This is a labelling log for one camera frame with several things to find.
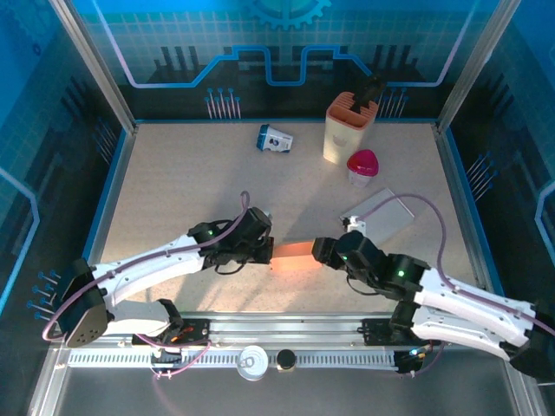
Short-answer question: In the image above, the white paper box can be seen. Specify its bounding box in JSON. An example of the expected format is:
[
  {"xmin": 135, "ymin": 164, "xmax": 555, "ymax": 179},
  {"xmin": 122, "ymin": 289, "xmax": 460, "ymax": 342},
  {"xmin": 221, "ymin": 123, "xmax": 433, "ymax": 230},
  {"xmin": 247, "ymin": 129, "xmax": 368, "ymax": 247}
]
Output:
[{"xmin": 339, "ymin": 186, "xmax": 416, "ymax": 244}]

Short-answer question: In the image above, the brown cardboard box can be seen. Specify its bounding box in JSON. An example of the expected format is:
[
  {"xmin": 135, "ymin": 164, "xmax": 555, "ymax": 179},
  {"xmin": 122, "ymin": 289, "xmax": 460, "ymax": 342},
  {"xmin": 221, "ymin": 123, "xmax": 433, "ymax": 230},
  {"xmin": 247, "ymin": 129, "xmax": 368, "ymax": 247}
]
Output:
[{"xmin": 268, "ymin": 239, "xmax": 324, "ymax": 274}]

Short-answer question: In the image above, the white container pink lid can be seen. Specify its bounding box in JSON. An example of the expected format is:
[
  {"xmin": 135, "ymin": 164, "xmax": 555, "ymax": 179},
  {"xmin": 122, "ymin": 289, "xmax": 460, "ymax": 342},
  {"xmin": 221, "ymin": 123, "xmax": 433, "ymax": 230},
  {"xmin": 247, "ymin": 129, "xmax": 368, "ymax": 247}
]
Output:
[{"xmin": 345, "ymin": 148, "xmax": 382, "ymax": 191}]

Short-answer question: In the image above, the black controller board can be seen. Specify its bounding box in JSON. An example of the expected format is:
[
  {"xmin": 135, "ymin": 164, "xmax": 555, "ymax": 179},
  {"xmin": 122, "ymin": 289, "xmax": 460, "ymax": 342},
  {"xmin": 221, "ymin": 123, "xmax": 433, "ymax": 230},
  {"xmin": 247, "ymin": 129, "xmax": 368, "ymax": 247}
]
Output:
[
  {"xmin": 148, "ymin": 345, "xmax": 184, "ymax": 374},
  {"xmin": 395, "ymin": 344, "xmax": 430, "ymax": 377}
]

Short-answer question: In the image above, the blue white small carton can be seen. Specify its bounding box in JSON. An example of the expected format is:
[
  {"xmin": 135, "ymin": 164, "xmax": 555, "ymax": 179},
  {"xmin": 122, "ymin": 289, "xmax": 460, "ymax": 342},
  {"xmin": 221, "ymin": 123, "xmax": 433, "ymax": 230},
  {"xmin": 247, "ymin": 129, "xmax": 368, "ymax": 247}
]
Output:
[{"xmin": 257, "ymin": 124, "xmax": 294, "ymax": 154}]

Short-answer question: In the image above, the white round tin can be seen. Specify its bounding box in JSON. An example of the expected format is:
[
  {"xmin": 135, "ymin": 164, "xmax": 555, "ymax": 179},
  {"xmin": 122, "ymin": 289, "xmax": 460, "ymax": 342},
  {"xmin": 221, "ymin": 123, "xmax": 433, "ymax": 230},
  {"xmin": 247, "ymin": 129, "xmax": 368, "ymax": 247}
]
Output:
[{"xmin": 237, "ymin": 345, "xmax": 269, "ymax": 381}]

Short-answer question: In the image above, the beige knife block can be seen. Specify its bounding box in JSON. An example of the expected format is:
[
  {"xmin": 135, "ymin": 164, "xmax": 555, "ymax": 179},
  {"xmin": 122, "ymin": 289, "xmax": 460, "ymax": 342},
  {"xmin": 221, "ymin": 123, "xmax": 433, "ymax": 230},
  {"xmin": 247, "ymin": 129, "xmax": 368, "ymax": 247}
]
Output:
[{"xmin": 323, "ymin": 90, "xmax": 379, "ymax": 168}]

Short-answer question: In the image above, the black round knob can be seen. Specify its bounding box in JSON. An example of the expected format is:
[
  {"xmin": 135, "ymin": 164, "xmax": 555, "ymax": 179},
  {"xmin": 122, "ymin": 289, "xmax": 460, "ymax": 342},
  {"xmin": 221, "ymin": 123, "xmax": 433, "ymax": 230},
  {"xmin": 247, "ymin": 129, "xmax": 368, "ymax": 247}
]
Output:
[{"xmin": 276, "ymin": 348, "xmax": 297, "ymax": 372}]

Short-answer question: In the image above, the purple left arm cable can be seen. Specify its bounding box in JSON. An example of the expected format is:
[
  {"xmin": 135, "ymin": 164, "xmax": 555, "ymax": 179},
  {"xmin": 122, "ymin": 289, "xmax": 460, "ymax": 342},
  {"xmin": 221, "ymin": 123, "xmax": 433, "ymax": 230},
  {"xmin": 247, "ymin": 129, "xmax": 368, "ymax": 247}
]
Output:
[{"xmin": 41, "ymin": 190, "xmax": 251, "ymax": 378}]

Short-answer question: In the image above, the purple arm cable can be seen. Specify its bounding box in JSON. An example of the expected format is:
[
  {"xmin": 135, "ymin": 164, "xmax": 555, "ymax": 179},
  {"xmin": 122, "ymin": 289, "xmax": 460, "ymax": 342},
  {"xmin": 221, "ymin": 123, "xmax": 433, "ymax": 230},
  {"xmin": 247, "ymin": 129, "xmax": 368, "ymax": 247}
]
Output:
[
  {"xmin": 362, "ymin": 193, "xmax": 555, "ymax": 378},
  {"xmin": 41, "ymin": 190, "xmax": 251, "ymax": 378}
]

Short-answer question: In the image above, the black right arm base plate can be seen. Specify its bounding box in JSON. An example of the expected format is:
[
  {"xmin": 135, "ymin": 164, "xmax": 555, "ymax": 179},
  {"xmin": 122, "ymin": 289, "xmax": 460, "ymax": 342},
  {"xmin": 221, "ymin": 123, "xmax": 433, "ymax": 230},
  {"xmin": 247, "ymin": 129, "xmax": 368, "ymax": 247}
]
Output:
[{"xmin": 362, "ymin": 318, "xmax": 441, "ymax": 348}]

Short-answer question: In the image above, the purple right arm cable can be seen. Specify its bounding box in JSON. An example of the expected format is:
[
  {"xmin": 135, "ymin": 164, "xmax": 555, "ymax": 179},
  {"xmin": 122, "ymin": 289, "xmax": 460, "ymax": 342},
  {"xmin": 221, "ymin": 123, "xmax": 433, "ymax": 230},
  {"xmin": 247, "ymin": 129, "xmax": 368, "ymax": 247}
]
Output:
[{"xmin": 362, "ymin": 193, "xmax": 555, "ymax": 378}]

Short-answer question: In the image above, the aluminium frame rail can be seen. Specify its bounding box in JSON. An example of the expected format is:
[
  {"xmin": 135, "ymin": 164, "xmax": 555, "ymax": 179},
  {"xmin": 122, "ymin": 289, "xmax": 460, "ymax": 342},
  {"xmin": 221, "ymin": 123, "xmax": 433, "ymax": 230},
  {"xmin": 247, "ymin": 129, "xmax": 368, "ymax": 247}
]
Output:
[{"xmin": 50, "ymin": 310, "xmax": 524, "ymax": 348}]

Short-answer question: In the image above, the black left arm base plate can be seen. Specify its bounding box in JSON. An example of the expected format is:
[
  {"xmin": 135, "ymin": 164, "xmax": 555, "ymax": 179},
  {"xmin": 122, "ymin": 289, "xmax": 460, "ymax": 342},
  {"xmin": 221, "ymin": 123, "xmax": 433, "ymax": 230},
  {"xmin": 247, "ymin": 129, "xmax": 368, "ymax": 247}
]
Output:
[{"xmin": 132, "ymin": 318, "xmax": 212, "ymax": 348}]

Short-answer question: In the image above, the white slotted cable duct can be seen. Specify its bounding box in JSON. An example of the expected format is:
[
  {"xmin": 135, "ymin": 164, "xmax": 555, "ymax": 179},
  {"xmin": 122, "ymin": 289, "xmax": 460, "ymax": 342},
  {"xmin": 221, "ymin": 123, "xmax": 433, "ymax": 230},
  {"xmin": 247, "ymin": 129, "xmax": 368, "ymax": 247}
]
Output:
[{"xmin": 67, "ymin": 348, "xmax": 400, "ymax": 370}]

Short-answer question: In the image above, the black knife handle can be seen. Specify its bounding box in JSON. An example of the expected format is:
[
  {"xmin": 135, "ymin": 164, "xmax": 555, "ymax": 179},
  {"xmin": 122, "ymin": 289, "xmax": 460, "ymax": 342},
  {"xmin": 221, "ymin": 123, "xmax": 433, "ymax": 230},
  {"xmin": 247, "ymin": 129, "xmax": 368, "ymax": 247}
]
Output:
[{"xmin": 351, "ymin": 72, "xmax": 388, "ymax": 116}]

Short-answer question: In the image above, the aluminium frame post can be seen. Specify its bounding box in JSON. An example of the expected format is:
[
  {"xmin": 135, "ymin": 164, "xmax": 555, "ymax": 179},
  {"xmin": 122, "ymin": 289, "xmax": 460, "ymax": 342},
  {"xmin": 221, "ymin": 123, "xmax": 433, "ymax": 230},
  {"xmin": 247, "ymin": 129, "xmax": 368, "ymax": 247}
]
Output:
[
  {"xmin": 49, "ymin": 0, "xmax": 140, "ymax": 134},
  {"xmin": 434, "ymin": 0, "xmax": 524, "ymax": 134}
]

